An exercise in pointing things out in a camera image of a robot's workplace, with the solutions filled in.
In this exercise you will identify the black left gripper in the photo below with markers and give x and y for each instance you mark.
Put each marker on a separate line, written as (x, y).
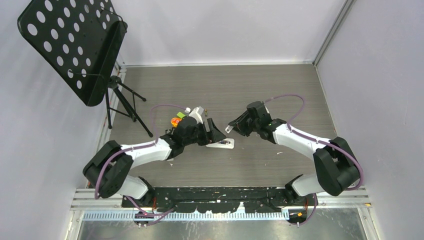
(212, 136)

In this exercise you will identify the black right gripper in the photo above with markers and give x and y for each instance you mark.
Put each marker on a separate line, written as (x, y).
(239, 124)

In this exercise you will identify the white remote control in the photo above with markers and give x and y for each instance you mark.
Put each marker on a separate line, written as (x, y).
(227, 143)

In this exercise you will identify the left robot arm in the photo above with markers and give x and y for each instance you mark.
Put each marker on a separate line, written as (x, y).
(108, 171)

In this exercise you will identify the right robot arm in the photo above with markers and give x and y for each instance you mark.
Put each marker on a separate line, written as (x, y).
(336, 169)

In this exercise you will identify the green block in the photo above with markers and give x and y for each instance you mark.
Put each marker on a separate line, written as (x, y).
(180, 115)

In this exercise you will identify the yellow orange toy block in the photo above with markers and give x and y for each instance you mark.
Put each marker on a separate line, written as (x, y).
(175, 121)

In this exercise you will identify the black music stand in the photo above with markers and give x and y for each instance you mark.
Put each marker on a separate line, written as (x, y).
(81, 40)

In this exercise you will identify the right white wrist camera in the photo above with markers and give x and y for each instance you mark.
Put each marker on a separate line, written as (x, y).
(228, 129)

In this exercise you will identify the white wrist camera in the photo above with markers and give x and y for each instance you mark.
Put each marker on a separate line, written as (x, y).
(195, 113)
(228, 129)

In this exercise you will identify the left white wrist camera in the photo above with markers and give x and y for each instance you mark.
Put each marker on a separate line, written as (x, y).
(195, 113)

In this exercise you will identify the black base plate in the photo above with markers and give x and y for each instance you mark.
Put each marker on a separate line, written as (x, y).
(219, 200)

